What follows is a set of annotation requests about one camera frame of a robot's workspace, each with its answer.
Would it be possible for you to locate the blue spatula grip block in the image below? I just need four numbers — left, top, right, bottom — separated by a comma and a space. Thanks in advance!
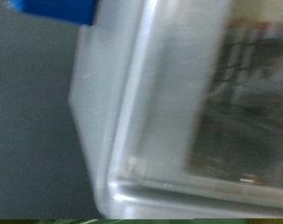
5, 0, 99, 26

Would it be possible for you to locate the white bread slice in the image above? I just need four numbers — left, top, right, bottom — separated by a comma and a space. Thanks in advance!
229, 0, 283, 32

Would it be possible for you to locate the silver toaster oven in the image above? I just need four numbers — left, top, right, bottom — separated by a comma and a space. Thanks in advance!
67, 0, 283, 220

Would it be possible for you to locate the metal oven rack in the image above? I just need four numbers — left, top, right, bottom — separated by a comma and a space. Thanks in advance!
205, 27, 283, 132

